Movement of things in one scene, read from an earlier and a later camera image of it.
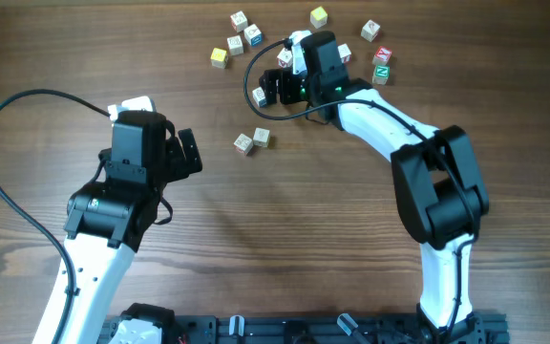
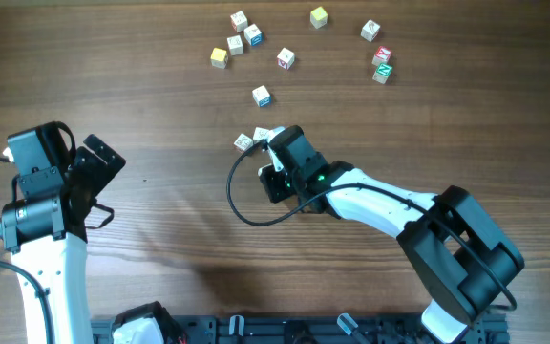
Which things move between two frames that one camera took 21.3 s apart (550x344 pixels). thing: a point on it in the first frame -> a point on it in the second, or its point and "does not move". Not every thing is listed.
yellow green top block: [318, 16] does not move
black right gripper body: [298, 88] -> [296, 182]
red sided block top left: [239, 21] does not move
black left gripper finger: [191, 150] -> [116, 162]
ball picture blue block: [259, 97] does not move
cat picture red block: [243, 144] does not move
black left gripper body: [173, 167] -> [68, 177]
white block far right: [370, 31] does not move
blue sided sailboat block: [253, 34] does not move
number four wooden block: [261, 137] does not move
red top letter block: [382, 56] does not move
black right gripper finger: [268, 81] -> [276, 183]
